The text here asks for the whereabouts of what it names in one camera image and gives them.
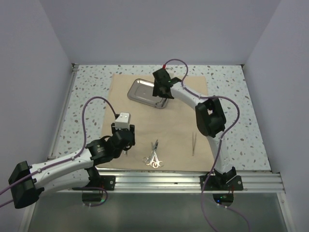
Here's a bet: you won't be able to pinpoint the steel pointed tweezers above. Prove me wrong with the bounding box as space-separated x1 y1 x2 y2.
192 132 197 155

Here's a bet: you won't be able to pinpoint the steel instrument tray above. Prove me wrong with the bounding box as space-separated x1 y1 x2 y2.
127 79 168 109

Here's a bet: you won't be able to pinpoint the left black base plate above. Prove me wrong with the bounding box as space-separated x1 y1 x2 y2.
73 175 116 191

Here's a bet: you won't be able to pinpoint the steel surgical scissors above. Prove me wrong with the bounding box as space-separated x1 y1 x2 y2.
150 140 164 169

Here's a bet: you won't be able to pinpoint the steel hemostat clamp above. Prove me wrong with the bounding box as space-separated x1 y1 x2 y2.
143 141 157 165

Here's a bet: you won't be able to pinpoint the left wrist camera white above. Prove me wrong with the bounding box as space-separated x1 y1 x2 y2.
114 112 131 130

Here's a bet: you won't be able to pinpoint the aluminium front rail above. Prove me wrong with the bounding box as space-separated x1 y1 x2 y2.
31 169 284 194

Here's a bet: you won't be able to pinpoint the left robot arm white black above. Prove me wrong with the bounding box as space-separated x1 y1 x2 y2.
8 123 135 209

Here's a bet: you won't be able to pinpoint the beige cloth wrap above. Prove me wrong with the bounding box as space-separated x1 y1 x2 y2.
99 74 214 172

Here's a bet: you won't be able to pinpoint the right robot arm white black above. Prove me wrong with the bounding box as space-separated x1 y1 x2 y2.
153 68 237 190

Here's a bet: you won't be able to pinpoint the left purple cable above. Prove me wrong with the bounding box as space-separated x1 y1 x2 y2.
0 96 116 208

